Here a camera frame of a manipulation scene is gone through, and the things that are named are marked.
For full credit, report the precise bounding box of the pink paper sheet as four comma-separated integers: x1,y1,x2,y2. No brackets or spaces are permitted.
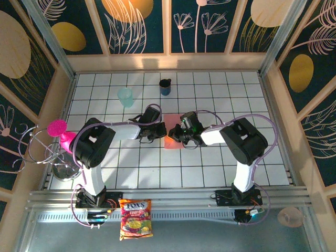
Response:
163,113,186,151

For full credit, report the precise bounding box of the translucent teal plastic cup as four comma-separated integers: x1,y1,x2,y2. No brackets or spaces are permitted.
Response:
117,87,135,109

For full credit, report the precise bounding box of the dark blue mug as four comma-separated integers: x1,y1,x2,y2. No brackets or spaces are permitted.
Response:
159,78,173,97

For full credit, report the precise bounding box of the Fox's fruit candy bag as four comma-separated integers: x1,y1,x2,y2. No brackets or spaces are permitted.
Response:
118,198,154,242

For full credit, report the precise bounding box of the magenta plastic goblet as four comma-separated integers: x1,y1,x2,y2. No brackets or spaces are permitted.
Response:
47,119,78,154

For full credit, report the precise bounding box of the clear round suction disc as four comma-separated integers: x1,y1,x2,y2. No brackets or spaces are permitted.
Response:
277,206,305,228

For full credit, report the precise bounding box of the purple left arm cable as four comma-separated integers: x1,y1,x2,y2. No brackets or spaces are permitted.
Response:
69,103,162,229

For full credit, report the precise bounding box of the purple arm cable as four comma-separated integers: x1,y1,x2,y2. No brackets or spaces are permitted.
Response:
69,103,162,229
195,110,278,226

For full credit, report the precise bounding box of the aluminium front rail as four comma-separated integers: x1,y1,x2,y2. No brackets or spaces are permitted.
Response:
25,186,313,211

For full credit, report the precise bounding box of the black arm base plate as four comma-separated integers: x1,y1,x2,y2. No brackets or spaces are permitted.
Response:
209,190,263,207
75,191,124,209

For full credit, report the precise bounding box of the perforated metal cable tray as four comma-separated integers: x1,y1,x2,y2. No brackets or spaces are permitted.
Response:
36,211,237,223

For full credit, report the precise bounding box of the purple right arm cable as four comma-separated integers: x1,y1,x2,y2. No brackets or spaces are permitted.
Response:
195,110,278,226

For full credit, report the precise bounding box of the small electronics board with wires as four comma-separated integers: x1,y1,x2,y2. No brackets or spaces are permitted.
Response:
86,208,112,223
234,208,266,225

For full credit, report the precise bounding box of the metal wire glass rack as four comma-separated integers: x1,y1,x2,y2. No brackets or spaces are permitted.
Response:
12,123,82,182

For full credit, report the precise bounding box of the aluminium frame post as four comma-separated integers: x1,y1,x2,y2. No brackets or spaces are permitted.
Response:
258,0,308,77
20,0,78,80

